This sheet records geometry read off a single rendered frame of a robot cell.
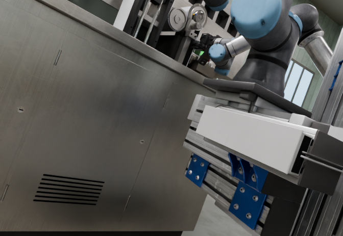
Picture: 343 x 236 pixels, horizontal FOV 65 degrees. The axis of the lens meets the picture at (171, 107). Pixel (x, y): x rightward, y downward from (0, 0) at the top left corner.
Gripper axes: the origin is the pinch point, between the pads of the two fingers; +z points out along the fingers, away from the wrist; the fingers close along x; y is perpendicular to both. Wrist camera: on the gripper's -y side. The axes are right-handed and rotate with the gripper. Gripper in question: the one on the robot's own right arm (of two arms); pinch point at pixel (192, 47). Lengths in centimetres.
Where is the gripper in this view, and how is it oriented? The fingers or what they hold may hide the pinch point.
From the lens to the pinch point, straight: 164.5
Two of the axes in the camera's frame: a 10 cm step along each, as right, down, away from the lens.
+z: -5.9, -2.1, 7.8
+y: 3.6, -9.3, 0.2
